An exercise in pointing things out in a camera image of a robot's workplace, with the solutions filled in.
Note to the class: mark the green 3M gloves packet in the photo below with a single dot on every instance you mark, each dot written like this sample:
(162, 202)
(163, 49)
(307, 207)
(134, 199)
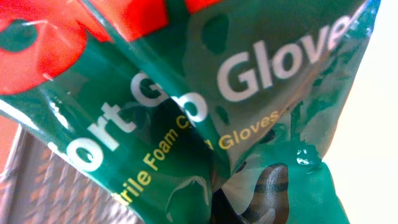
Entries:
(190, 111)

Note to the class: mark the grey plastic mesh basket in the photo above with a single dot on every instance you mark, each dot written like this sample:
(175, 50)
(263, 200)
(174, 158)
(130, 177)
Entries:
(37, 186)

